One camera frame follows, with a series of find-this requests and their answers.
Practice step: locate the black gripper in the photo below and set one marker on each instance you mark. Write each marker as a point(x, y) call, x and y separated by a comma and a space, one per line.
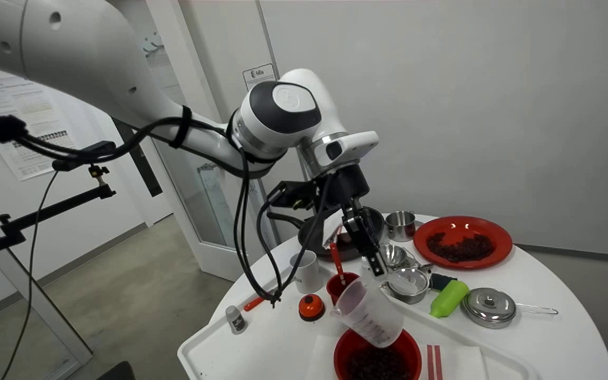
point(343, 188)

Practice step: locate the clear plastic measuring cup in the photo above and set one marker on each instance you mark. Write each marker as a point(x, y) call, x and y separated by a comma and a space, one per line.
point(370, 312)

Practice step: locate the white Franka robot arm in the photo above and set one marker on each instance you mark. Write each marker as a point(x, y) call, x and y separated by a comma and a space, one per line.
point(105, 48)

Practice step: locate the steel measuring cup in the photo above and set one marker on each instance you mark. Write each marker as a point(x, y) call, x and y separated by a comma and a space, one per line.
point(394, 254)
point(409, 285)

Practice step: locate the small steel cup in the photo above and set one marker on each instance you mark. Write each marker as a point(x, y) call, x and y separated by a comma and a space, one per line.
point(402, 223)

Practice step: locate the red bowl with beans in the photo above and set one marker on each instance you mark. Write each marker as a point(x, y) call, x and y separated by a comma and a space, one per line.
point(378, 362)

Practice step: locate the red spoon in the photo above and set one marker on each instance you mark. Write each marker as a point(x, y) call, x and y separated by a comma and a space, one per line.
point(336, 259)

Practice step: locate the red plate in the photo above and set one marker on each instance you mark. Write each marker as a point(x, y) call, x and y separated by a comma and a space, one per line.
point(463, 242)

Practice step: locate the green plastic bottle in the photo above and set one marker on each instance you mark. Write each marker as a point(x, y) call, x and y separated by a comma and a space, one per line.
point(450, 298)

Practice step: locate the orange marker pen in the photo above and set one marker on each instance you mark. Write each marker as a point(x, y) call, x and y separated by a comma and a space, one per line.
point(254, 302)

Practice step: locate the white plastic tray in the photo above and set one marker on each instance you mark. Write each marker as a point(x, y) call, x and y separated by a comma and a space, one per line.
point(274, 344)

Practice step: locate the small grey object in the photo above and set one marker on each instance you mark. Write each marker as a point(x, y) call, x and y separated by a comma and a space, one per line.
point(236, 318)

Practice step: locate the glass door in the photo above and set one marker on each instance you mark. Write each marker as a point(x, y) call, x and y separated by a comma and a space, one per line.
point(199, 211)

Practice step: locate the black flat bar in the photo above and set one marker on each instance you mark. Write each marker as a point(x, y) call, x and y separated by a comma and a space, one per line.
point(141, 164)

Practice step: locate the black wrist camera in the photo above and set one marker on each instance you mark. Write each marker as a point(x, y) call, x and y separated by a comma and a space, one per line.
point(294, 195)

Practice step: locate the small wall sign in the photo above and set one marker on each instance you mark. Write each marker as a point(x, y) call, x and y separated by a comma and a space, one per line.
point(257, 74)

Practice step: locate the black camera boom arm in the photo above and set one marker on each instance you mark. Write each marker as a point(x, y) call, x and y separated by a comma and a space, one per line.
point(43, 211)

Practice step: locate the paper wall poster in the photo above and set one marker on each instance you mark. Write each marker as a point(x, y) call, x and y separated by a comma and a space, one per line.
point(29, 112)

